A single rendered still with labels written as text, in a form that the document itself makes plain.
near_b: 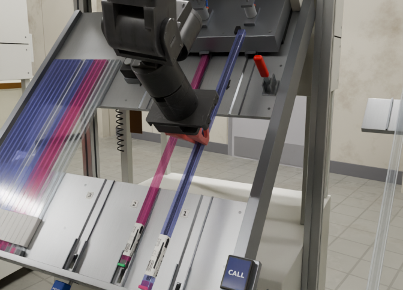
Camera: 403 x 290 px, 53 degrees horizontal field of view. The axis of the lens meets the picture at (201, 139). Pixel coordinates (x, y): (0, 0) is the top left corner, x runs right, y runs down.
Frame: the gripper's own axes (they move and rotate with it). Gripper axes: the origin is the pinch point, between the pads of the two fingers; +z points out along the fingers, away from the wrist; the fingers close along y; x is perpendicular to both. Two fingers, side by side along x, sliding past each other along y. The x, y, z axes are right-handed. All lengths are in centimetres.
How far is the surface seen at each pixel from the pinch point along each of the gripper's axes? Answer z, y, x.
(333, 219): 226, 13, -79
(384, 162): 297, -11, -169
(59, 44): 7, 59, -31
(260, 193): 9.4, -9.1, 4.1
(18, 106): 8, 59, -9
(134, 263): 10.3, 10.1, 20.3
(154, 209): 10.2, 10.3, 10.1
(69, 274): 7.9, 20.3, 25.4
